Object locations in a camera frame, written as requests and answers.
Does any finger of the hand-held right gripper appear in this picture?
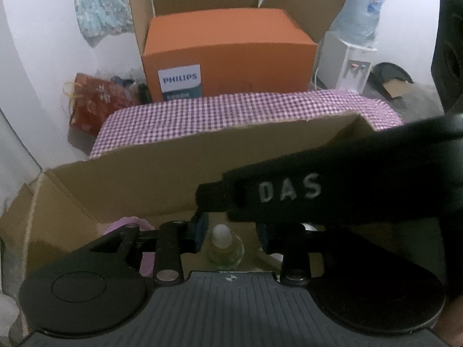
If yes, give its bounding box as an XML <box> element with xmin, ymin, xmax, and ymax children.
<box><xmin>195</xmin><ymin>182</ymin><xmax>236</xmax><ymax>222</ymax></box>

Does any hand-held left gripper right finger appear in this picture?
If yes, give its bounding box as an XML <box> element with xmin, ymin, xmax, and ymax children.
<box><xmin>257</xmin><ymin>222</ymin><xmax>348</xmax><ymax>287</ymax></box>

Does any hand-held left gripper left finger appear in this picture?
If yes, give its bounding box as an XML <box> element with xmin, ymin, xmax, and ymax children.
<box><xmin>85</xmin><ymin>213</ymin><xmax>210</xmax><ymax>287</ymax></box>

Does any small clear glass bottle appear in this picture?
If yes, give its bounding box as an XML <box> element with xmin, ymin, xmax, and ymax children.
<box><xmin>206</xmin><ymin>224</ymin><xmax>245</xmax><ymax>272</ymax></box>

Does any brown cardboard box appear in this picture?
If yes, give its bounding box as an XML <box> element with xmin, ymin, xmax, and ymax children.
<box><xmin>0</xmin><ymin>112</ymin><xmax>379</xmax><ymax>337</ymax></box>

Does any pink round lid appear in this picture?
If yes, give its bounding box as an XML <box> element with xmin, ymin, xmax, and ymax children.
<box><xmin>103</xmin><ymin>217</ymin><xmax>157</xmax><ymax>278</ymax></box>

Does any pink checked cloth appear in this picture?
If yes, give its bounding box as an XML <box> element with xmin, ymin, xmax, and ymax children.
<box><xmin>89</xmin><ymin>90</ymin><xmax>404</xmax><ymax>160</ymax></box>

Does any white water dispenser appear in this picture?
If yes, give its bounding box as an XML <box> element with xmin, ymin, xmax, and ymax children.
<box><xmin>316</xmin><ymin>31</ymin><xmax>377</xmax><ymax>97</ymax></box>

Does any black dustpan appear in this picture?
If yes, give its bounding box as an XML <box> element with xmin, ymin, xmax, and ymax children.
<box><xmin>372</xmin><ymin>62</ymin><xmax>415</xmax><ymax>99</ymax></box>

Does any orange box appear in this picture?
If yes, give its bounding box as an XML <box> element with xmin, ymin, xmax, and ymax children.
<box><xmin>141</xmin><ymin>7</ymin><xmax>318</xmax><ymax>103</ymax></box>

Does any red gift bag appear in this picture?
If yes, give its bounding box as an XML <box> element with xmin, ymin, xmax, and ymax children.
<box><xmin>65</xmin><ymin>73</ymin><xmax>142</xmax><ymax>139</ymax></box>

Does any clear water dispenser bottle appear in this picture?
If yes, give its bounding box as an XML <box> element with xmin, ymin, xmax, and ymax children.
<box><xmin>331</xmin><ymin>0</ymin><xmax>392</xmax><ymax>48</ymax></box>

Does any teal patterned cloth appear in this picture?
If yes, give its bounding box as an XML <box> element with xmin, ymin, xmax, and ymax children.
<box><xmin>71</xmin><ymin>0</ymin><xmax>137</xmax><ymax>49</ymax></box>

